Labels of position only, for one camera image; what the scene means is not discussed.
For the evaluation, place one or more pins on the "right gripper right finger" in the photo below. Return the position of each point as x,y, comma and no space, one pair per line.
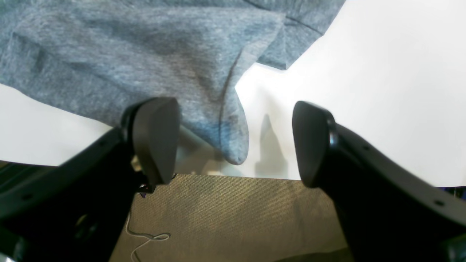
386,213

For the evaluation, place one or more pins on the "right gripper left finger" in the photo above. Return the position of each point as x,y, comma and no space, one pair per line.
76,211

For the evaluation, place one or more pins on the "grey t-shirt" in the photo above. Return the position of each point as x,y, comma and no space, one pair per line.
94,58

